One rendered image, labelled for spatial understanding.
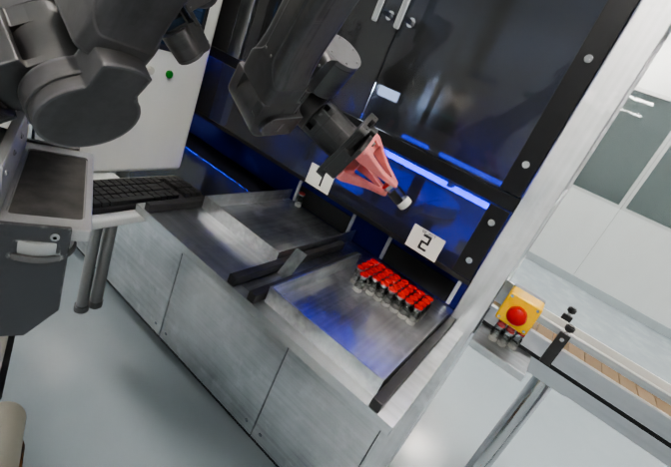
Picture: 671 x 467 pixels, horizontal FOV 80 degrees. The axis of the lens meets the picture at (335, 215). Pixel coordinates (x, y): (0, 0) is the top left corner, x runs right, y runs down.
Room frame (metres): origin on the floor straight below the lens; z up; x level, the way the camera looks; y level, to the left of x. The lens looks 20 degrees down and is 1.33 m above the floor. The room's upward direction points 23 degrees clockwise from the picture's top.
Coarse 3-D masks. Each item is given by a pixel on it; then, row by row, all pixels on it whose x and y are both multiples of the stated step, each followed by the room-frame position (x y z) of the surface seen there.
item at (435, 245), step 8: (416, 232) 0.92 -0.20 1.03; (424, 232) 0.91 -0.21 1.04; (408, 240) 0.92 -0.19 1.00; (416, 240) 0.91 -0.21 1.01; (424, 240) 0.91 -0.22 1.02; (432, 240) 0.90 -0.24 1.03; (440, 240) 0.89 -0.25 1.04; (416, 248) 0.91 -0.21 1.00; (424, 248) 0.90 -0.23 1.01; (432, 248) 0.89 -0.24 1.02; (440, 248) 0.89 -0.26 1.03; (432, 256) 0.89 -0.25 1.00
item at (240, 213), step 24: (264, 192) 1.07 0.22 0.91; (288, 192) 1.17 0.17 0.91; (216, 216) 0.86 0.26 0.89; (240, 216) 0.93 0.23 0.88; (264, 216) 0.99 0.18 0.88; (288, 216) 1.05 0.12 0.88; (312, 216) 1.12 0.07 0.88; (264, 240) 0.79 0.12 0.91; (288, 240) 0.90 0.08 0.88; (312, 240) 0.96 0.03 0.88; (336, 240) 0.99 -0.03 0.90
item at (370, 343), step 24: (336, 264) 0.84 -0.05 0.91; (288, 288) 0.68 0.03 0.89; (312, 288) 0.74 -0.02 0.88; (336, 288) 0.78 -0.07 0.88; (288, 312) 0.61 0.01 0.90; (312, 312) 0.66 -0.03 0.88; (336, 312) 0.69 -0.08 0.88; (360, 312) 0.73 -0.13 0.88; (384, 312) 0.77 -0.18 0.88; (312, 336) 0.58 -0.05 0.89; (336, 336) 0.62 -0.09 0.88; (360, 336) 0.65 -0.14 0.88; (384, 336) 0.68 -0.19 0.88; (408, 336) 0.71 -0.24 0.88; (336, 360) 0.55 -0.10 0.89; (360, 360) 0.54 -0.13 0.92; (384, 360) 0.61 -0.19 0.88; (360, 384) 0.53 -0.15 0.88
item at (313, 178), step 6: (312, 168) 1.07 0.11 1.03; (318, 168) 1.07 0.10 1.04; (312, 174) 1.07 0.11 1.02; (318, 174) 1.06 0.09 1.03; (306, 180) 1.08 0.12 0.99; (312, 180) 1.07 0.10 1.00; (318, 180) 1.06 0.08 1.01; (324, 180) 1.05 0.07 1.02; (330, 180) 1.04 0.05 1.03; (318, 186) 1.06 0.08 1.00; (324, 186) 1.05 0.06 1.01; (330, 186) 1.04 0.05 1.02; (324, 192) 1.05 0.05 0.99
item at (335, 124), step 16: (320, 112) 0.54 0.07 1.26; (336, 112) 0.56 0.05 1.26; (304, 128) 0.55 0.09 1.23; (320, 128) 0.54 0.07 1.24; (336, 128) 0.55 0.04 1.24; (352, 128) 0.56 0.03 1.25; (368, 128) 0.54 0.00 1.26; (320, 144) 0.55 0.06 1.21; (336, 144) 0.54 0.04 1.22; (352, 144) 0.54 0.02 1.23
